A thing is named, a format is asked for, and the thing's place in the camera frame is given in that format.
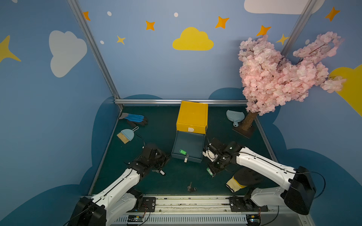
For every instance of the pink cherry blossom tree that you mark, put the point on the pink cherry blossom tree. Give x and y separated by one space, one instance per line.
270 80

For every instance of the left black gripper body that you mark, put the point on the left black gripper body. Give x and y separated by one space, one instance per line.
158 163

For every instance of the green tagged key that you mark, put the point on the green tagged key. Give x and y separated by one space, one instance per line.
210 172
183 153

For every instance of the dark metal key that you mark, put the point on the dark metal key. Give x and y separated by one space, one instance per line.
191 189

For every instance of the aluminium rail frame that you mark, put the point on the aluminium rail frame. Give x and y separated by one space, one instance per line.
209 210

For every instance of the blue drawer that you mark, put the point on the blue drawer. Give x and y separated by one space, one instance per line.
192 143

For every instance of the light blue dustpan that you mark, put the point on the light blue dustpan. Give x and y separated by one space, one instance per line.
235 117

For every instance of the small blue hand brush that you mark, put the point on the small blue hand brush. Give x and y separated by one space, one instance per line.
127 135

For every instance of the blue black work glove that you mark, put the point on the blue black work glove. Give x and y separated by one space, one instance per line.
134 120

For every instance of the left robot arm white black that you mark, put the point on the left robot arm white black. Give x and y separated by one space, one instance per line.
120 197

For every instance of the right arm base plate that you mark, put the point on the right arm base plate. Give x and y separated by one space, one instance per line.
239 204

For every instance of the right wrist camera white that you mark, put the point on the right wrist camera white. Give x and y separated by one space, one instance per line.
210 155

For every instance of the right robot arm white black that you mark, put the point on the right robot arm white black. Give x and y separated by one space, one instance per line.
270 183

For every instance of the yellow drawer cabinet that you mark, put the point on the yellow drawer cabinet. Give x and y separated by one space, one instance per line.
192 117

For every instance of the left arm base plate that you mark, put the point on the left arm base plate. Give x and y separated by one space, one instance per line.
144 204

